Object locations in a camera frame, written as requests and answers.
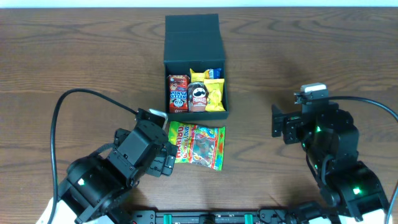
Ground green Haribo gummy bag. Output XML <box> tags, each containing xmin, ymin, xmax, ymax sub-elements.
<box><xmin>169</xmin><ymin>121</ymin><xmax>225</xmax><ymax>171</ymax></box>

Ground yellow snack bar wrapper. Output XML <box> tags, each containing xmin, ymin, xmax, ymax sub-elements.
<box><xmin>204</xmin><ymin>78</ymin><xmax>225</xmax><ymax>112</ymax></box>

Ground red Hello Panda box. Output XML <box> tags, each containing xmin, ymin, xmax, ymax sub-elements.
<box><xmin>168</xmin><ymin>75</ymin><xmax>190</xmax><ymax>113</ymax></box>

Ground blue Oreo cookie pack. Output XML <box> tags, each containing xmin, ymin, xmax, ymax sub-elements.
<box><xmin>207</xmin><ymin>68</ymin><xmax>222</xmax><ymax>79</ymax></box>

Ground small Pringles can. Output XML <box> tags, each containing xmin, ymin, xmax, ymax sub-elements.
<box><xmin>187</xmin><ymin>82</ymin><xmax>208</xmax><ymax>113</ymax></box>

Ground small yellow snack packet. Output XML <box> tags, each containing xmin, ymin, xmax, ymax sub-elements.
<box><xmin>190</xmin><ymin>69</ymin><xmax>209</xmax><ymax>83</ymax></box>

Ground black gift box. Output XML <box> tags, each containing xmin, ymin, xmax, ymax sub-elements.
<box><xmin>164</xmin><ymin>14</ymin><xmax>229</xmax><ymax>122</ymax></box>

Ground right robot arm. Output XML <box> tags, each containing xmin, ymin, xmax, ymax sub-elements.
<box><xmin>271</xmin><ymin>90</ymin><xmax>397</xmax><ymax>223</ymax></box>

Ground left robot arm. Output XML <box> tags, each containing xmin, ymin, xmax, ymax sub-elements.
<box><xmin>38</xmin><ymin>109</ymin><xmax>177</xmax><ymax>223</ymax></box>

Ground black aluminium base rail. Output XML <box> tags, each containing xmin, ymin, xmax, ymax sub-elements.
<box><xmin>130</xmin><ymin>209</ymin><xmax>287</xmax><ymax>224</ymax></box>

